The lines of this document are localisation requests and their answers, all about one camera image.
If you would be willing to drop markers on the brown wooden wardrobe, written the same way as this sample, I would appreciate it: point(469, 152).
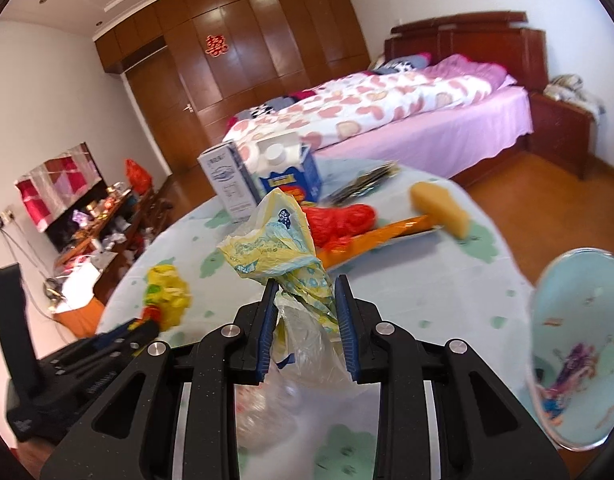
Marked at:
point(267, 25)

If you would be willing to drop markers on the television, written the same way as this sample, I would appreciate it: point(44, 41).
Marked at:
point(77, 225)

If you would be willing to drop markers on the dark foil packets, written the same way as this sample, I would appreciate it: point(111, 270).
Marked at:
point(362, 185)

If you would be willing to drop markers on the clear plastic bag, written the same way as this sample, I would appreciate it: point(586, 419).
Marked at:
point(307, 360)

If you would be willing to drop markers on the grey white clothes pile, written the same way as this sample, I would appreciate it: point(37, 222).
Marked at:
point(572, 90)

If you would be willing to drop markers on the pink purple blanket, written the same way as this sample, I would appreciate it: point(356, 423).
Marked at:
point(472, 70)

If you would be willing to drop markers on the light blue trash bin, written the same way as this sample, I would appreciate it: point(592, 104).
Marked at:
point(572, 320)

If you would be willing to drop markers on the red paper decoration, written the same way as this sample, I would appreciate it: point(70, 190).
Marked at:
point(217, 46)

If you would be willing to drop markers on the red plastic shopping bag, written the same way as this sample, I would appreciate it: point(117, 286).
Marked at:
point(138, 175)

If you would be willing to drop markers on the yellow sponge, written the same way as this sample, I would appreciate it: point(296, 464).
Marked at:
point(439, 207)

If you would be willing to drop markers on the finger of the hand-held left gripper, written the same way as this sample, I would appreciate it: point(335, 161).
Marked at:
point(117, 342)

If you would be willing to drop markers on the blue milk carton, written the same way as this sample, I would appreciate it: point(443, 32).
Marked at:
point(292, 180)

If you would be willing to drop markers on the wooden bed headboard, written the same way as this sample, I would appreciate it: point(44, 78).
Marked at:
point(467, 40)

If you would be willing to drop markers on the blue wrapper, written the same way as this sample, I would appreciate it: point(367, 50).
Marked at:
point(554, 407)

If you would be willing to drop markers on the pink bedsheet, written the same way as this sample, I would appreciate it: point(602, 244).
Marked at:
point(437, 130)

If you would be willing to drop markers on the yellow wrapper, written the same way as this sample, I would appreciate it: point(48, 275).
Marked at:
point(169, 295)

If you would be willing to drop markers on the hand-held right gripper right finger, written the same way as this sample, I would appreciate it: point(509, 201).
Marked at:
point(347, 335)

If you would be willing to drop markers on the striped cow-print pillow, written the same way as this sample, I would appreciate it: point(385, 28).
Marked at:
point(402, 64)

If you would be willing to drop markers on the heart-print white duvet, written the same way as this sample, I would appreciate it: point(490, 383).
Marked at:
point(367, 105)

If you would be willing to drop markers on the purple ornament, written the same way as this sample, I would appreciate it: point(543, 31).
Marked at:
point(81, 217)

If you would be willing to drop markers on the white box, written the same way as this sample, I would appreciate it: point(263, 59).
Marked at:
point(82, 285)

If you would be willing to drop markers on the white milk carton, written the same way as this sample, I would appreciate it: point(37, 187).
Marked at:
point(229, 185)

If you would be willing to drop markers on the yellow blue plastic bag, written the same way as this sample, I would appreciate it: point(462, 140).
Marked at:
point(277, 245)

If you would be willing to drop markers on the wooden television cabinet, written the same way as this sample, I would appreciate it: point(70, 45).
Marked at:
point(137, 230)

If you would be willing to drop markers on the red white cloth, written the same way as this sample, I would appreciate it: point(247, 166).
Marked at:
point(57, 185)

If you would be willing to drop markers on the purple wrapper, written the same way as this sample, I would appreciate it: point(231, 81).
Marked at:
point(574, 365)

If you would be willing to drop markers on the orange wrapper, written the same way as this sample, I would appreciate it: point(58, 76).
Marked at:
point(377, 237)

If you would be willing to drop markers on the wooden nightstand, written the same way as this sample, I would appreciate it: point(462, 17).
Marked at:
point(559, 135)

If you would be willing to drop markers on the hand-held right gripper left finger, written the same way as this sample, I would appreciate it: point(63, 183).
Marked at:
point(268, 330)

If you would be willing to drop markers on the brown wooden door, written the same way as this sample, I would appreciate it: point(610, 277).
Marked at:
point(167, 115)

